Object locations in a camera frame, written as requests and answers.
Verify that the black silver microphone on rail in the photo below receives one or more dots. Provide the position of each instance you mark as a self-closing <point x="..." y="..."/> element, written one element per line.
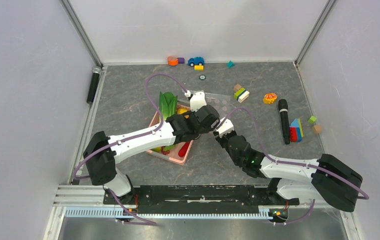
<point x="96" y="71"/>

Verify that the yellow toy block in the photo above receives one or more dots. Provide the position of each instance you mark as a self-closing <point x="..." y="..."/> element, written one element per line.
<point x="198" y="67"/>

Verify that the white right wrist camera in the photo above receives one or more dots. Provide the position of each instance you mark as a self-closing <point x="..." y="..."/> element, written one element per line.
<point x="225" y="127"/>

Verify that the green toy bok choy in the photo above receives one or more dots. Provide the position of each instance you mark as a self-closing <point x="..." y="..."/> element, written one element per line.
<point x="167" y="104"/>

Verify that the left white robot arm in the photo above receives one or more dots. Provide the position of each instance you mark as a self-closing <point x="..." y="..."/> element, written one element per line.
<point x="103" y="152"/>

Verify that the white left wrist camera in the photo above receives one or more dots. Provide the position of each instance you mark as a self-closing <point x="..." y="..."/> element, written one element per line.
<point x="197" y="101"/>

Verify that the small wooden cube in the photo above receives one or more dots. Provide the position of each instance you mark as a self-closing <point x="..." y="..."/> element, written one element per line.
<point x="317" y="129"/>

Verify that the red toy chili pepper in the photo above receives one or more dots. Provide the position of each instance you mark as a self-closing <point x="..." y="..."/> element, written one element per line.
<point x="182" y="152"/>

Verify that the green white stacked toy bricks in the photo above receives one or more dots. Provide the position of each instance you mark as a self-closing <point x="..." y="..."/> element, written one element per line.
<point x="240" y="93"/>

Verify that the yellow butterfly toy brick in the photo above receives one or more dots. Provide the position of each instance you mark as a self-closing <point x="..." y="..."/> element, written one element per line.
<point x="269" y="98"/>

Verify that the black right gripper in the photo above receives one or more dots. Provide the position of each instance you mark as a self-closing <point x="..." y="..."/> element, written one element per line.
<point x="220" y="139"/>

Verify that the black toy microphone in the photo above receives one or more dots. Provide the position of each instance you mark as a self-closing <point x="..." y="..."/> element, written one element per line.
<point x="283" y="111"/>

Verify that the yellow toy squash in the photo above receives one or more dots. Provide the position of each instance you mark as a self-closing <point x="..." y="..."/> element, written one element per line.
<point x="181" y="111"/>

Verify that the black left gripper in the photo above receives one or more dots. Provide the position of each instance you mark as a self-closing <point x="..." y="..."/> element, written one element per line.
<point x="208" y="130"/>

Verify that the purple toy block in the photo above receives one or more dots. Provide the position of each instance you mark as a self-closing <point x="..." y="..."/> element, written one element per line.
<point x="181" y="60"/>

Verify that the teal toy triangle block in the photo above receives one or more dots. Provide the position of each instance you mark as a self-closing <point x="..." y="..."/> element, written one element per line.
<point x="230" y="64"/>

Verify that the orange toy block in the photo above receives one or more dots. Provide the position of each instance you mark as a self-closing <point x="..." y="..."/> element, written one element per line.
<point x="172" y="61"/>

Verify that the small green cube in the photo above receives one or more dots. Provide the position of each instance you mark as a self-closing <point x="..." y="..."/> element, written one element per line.
<point x="312" y="119"/>

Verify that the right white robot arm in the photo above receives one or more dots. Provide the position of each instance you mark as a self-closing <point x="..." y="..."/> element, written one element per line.
<point x="325" y="178"/>

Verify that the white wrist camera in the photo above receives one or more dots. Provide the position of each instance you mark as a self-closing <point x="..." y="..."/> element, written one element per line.
<point x="225" y="127"/>
<point x="197" y="101"/>

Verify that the pink perforated plastic basket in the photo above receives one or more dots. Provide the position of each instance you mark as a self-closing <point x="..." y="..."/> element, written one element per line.
<point x="172" y="156"/>

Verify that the blue toy car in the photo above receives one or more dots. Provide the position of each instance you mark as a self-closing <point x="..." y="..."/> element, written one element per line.
<point x="196" y="61"/>

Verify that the clear dotted zip top bag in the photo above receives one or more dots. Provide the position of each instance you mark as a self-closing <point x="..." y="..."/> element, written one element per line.
<point x="222" y="103"/>

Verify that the red blue toy brick house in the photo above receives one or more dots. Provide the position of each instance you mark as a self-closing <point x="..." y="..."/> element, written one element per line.
<point x="296" y="131"/>

